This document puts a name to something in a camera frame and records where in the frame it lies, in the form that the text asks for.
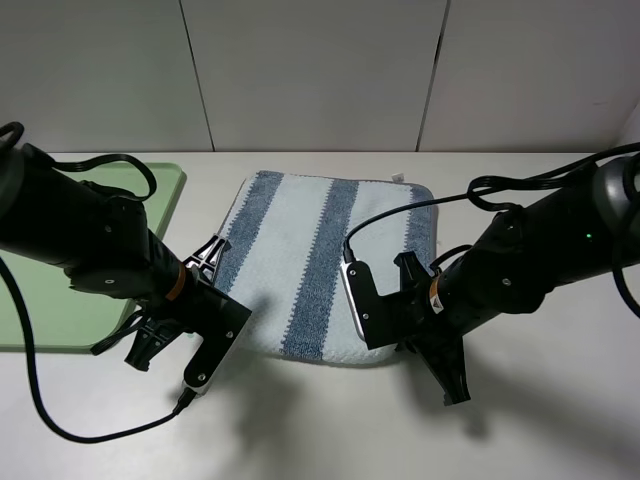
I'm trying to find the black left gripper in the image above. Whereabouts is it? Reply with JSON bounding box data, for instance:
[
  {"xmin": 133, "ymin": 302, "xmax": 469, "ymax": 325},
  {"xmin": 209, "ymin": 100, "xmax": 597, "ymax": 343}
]
[{"xmin": 125, "ymin": 234, "xmax": 250, "ymax": 371}]

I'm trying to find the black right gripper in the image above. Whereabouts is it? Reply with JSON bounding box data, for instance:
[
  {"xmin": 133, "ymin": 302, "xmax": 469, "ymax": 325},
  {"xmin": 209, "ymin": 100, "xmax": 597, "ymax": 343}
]
[{"xmin": 379, "ymin": 252, "xmax": 471, "ymax": 405}]

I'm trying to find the blue white striped towel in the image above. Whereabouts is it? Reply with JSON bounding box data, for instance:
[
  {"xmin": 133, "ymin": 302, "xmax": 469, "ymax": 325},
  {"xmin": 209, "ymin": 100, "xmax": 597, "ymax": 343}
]
[{"xmin": 215, "ymin": 170, "xmax": 433, "ymax": 367}]

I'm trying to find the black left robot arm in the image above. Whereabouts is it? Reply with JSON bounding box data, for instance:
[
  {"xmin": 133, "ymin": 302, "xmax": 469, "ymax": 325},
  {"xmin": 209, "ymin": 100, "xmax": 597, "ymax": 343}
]
[{"xmin": 1, "ymin": 144, "xmax": 251, "ymax": 383}]

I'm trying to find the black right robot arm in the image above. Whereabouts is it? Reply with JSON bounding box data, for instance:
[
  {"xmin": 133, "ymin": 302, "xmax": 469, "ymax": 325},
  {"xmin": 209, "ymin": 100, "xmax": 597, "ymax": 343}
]
[{"xmin": 383, "ymin": 155, "xmax": 639, "ymax": 405}]

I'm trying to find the green plastic tray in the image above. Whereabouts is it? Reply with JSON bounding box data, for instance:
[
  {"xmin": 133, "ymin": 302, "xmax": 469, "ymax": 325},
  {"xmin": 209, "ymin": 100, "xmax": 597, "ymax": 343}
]
[{"xmin": 1, "ymin": 162, "xmax": 187, "ymax": 354}]

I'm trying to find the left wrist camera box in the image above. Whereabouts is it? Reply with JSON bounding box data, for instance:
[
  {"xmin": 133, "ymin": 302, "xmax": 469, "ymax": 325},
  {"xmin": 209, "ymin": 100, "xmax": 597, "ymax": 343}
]
[{"xmin": 183, "ymin": 299, "xmax": 251, "ymax": 396}]

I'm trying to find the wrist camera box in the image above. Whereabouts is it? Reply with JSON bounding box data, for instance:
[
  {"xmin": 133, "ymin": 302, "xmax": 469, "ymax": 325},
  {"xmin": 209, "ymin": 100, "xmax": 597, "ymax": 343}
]
[
  {"xmin": 340, "ymin": 260, "xmax": 399, "ymax": 350},
  {"xmin": 183, "ymin": 299, "xmax": 251, "ymax": 396}
]

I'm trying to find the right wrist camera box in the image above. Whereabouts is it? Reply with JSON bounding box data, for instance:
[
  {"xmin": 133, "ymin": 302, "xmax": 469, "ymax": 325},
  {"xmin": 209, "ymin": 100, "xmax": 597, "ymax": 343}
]
[{"xmin": 340, "ymin": 260, "xmax": 399, "ymax": 350}]

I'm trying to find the black left camera cable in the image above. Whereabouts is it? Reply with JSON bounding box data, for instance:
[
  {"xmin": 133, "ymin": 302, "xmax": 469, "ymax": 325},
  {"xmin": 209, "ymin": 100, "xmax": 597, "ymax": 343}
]
[{"xmin": 0, "ymin": 122, "xmax": 197, "ymax": 444}]

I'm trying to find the black camera cable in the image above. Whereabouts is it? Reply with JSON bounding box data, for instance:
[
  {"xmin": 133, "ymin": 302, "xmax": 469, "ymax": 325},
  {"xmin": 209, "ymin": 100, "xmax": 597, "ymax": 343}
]
[
  {"xmin": 0, "ymin": 122, "xmax": 197, "ymax": 444},
  {"xmin": 342, "ymin": 142, "xmax": 640, "ymax": 321}
]

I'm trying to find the black right camera cable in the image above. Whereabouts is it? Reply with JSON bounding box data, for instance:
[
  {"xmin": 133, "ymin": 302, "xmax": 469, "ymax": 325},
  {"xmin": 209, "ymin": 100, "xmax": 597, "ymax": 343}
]
[{"xmin": 342, "ymin": 142, "xmax": 640, "ymax": 321}]

